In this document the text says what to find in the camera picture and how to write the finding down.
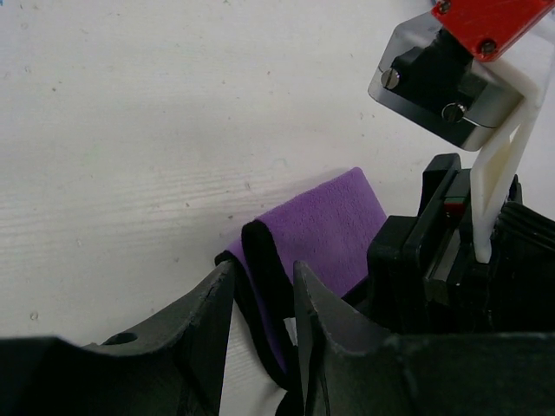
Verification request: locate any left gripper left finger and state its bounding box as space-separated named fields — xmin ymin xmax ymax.
xmin=1 ymin=262 xmax=235 ymax=415

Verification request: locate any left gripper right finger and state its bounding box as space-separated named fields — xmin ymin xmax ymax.
xmin=294 ymin=262 xmax=554 ymax=415

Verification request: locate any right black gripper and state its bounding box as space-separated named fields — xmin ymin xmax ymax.
xmin=367 ymin=153 xmax=554 ymax=334

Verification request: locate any purple towel black trim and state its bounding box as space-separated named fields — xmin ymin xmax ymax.
xmin=214 ymin=167 xmax=387 ymax=415

